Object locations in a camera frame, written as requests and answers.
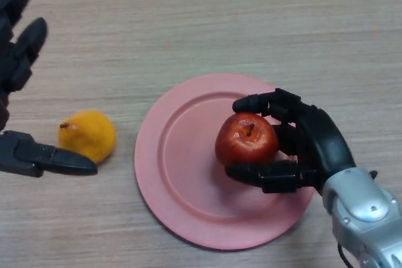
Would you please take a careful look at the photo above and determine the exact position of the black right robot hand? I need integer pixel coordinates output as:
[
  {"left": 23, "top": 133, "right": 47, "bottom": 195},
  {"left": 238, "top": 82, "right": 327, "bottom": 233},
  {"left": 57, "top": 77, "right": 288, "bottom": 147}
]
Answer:
[{"left": 224, "top": 88, "right": 357, "bottom": 195}]

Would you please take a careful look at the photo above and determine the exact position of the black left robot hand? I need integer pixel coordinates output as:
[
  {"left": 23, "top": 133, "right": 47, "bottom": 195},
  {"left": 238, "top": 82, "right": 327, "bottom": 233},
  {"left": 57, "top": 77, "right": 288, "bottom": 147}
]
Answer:
[{"left": 0, "top": 0, "right": 99, "bottom": 178}]

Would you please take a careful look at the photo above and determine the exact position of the red apple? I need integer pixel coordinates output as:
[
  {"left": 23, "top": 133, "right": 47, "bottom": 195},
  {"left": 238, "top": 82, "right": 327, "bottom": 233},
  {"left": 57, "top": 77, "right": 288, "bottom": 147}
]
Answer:
[{"left": 214, "top": 112, "right": 280, "bottom": 166}]

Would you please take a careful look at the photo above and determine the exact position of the pink round plate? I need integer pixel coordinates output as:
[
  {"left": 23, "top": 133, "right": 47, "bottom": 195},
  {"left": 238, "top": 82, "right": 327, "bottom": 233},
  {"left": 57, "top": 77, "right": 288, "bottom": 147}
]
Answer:
[{"left": 134, "top": 72, "right": 317, "bottom": 251}]

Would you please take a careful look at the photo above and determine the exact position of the yellow pear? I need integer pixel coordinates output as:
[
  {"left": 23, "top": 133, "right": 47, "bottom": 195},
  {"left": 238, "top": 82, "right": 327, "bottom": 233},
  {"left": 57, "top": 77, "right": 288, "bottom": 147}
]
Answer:
[{"left": 58, "top": 109, "right": 116, "bottom": 164}]

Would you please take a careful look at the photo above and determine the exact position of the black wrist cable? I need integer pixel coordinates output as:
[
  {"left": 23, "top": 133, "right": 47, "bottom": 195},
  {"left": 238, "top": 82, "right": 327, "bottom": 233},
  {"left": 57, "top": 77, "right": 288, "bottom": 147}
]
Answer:
[{"left": 336, "top": 242, "right": 356, "bottom": 268}]

